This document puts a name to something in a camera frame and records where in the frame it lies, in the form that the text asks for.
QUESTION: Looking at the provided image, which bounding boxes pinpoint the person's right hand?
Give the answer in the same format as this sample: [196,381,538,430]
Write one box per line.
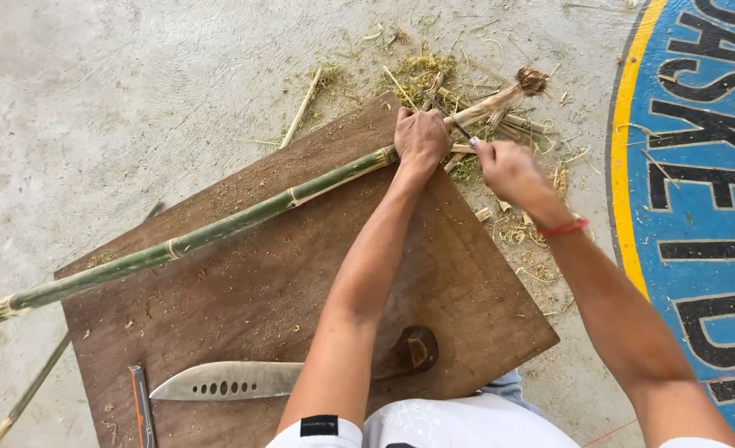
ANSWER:
[468,137,560,219]

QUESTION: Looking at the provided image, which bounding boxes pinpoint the large perforated steel knife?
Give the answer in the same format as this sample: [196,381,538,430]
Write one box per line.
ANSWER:
[149,325,439,402]

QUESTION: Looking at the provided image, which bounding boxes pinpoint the long green bamboo pole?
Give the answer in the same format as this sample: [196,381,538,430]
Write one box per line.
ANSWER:
[0,67,551,335]

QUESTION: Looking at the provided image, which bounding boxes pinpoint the red thread wrist band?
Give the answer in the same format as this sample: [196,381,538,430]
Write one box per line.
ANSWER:
[536,214,591,239]

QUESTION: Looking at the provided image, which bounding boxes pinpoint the person's white shirt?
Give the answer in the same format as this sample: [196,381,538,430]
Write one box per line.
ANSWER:
[266,392,735,448]

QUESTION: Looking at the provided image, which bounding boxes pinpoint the brown wooden board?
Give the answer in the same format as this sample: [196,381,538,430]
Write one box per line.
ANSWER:
[54,92,561,448]

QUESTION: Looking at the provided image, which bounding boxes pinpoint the thin bamboo stick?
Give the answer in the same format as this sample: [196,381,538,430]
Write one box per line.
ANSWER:
[0,200,165,448]

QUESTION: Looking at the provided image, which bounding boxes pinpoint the person's left hand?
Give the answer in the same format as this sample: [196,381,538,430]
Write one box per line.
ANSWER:
[394,106,454,175]

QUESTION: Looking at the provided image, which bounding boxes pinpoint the thin dark hacksaw blade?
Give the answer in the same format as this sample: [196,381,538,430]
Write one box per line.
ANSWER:
[422,91,477,145]

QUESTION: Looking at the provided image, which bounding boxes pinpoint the person's blue jeans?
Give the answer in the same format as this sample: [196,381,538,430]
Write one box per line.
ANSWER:
[479,368,545,416]

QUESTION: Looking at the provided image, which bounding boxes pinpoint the pale split bamboo strip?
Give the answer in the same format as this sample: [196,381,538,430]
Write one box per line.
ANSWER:
[279,67,324,150]

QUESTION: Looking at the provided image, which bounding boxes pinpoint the pile of bamboo scraps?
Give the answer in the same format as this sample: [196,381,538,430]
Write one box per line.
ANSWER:
[308,19,598,287]

